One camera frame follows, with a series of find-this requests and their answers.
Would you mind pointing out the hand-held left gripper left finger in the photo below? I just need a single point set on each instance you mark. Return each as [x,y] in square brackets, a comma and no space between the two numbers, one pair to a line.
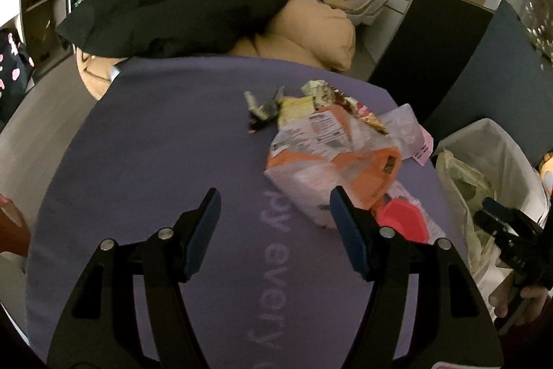
[203,237]

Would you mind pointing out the red and gold wrapper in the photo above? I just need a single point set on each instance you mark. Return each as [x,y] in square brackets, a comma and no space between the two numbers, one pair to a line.
[345,103]

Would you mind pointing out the orange and white plastic bag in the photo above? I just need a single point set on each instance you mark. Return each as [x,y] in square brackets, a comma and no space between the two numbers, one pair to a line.
[328,161]

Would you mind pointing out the black cloth with pink spots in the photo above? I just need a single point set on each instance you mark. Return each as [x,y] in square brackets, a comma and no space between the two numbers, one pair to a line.
[13,70]

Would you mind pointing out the red plastic container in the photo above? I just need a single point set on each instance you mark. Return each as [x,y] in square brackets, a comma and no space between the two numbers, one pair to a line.
[401,220]

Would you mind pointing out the beige bin liner bag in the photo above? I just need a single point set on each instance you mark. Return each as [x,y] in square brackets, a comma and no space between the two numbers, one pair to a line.
[458,187]

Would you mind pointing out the clear plastic wrapper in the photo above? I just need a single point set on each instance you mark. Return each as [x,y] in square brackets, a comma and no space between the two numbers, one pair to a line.
[410,135]

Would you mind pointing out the dining chair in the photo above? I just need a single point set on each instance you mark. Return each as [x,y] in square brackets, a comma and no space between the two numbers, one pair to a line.
[358,3]

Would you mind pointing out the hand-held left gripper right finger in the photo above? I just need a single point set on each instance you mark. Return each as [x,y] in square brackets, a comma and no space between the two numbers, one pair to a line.
[349,237]

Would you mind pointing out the yellow snack wrapper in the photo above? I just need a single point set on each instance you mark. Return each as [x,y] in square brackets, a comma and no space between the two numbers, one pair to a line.
[293,109]

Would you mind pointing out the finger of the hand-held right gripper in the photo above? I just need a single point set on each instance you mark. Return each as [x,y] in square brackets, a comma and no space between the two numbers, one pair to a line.
[492,224]
[510,213]

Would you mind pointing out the yellow duck plush toy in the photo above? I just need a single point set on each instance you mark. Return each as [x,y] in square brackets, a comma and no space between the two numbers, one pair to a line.
[548,174]

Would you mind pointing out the purple tablecloth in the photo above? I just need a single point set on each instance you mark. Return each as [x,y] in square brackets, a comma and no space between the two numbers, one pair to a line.
[173,144]

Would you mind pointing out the person's right hand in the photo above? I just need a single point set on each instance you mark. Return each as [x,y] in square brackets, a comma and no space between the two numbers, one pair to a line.
[505,302]

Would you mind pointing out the yellow beanbag chair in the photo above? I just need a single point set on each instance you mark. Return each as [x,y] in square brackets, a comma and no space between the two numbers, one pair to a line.
[311,27]

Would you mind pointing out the black aquarium stand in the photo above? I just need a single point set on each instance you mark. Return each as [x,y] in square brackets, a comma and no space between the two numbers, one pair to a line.
[423,49]

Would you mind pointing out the dark crumpled wrapper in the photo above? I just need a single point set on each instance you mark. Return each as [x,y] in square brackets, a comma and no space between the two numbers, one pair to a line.
[261,112]

